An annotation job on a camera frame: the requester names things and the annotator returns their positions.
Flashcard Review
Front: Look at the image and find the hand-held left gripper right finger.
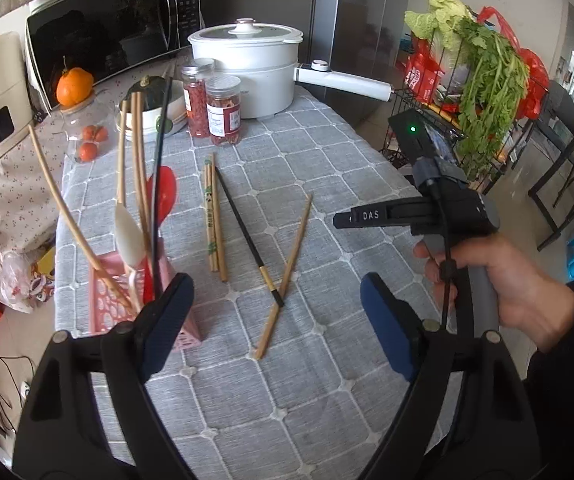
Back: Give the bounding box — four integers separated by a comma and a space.
360, 272, 541, 480

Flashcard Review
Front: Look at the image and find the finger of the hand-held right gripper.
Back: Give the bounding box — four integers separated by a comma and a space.
333, 207, 362, 231

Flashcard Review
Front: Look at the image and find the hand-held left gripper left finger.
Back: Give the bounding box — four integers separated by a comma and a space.
12, 272, 198, 480

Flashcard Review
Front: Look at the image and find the pink plastic basket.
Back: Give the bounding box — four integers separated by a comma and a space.
89, 251, 202, 352

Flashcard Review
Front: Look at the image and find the white plastic spoon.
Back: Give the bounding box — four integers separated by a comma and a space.
114, 204, 146, 311

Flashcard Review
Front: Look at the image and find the red plastic spoon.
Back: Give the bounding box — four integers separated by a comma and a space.
144, 166, 178, 306

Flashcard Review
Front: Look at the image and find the person's right forearm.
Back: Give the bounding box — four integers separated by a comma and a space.
524, 260, 574, 480

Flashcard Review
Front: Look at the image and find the person's right hand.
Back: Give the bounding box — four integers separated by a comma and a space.
413, 232, 574, 354

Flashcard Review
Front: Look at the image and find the black chopstick with gold band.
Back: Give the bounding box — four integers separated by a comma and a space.
215, 166, 286, 308

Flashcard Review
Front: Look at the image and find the grey checked tablecloth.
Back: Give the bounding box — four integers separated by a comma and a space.
54, 82, 532, 480

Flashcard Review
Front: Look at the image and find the bunch of green coriander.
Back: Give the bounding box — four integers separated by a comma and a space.
454, 12, 530, 181

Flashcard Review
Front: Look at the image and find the yellow cardboard box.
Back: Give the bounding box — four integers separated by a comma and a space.
32, 247, 58, 281

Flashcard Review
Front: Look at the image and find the red snack packet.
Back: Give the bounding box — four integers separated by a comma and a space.
404, 40, 442, 101

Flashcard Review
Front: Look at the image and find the crumpled clear plastic bag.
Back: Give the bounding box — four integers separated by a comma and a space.
0, 252, 55, 313

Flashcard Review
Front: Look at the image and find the red plastic bag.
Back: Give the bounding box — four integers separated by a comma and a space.
477, 6, 550, 121

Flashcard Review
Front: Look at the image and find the short jar with red label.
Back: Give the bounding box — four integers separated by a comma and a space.
206, 75, 244, 147

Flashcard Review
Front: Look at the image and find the white electric cooking pot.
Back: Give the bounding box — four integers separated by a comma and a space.
188, 18, 394, 120

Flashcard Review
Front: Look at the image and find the tall jar of red berries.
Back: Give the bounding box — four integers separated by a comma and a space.
182, 58, 218, 138

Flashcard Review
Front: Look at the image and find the napa cabbage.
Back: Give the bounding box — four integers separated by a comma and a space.
405, 0, 472, 51

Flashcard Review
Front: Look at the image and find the white ceramic plate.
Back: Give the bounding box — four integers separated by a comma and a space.
117, 110, 190, 143

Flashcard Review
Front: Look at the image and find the grey refrigerator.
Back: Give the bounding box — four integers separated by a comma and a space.
309, 0, 415, 126

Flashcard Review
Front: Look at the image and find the white ceramic bowl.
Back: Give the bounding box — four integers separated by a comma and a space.
117, 92, 188, 133

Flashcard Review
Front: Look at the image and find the glass jar with wooden lid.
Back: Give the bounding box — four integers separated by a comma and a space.
62, 92, 118, 163

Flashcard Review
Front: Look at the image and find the green pumpkin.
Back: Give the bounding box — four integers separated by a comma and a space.
127, 76, 170, 111

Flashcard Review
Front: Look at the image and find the orange with stem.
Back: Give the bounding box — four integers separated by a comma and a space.
56, 57, 95, 107

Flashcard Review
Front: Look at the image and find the black microwave oven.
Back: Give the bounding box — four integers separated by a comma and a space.
26, 0, 206, 113

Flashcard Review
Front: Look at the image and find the black metal table frame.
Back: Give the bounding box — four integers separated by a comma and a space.
507, 80, 574, 252

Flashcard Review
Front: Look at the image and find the black wire rack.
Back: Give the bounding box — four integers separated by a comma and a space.
379, 35, 552, 196

